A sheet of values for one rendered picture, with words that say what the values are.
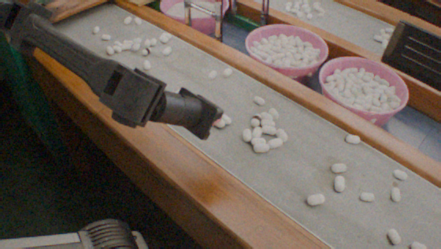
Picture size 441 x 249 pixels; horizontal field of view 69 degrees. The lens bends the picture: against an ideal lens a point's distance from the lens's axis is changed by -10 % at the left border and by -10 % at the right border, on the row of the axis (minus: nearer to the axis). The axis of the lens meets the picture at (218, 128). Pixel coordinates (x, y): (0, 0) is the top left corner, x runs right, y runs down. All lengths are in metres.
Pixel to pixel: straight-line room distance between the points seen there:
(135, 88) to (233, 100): 0.48
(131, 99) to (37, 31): 0.30
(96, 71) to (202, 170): 0.32
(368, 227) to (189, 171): 0.39
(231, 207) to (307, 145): 0.27
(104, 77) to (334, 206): 0.52
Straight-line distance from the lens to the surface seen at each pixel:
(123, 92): 0.54
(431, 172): 0.90
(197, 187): 0.74
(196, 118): 0.65
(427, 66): 0.62
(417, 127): 1.15
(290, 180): 0.80
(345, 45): 1.24
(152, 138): 0.84
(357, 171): 0.86
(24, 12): 0.84
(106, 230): 0.68
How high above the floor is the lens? 1.36
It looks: 44 degrees down
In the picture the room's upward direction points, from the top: straight up
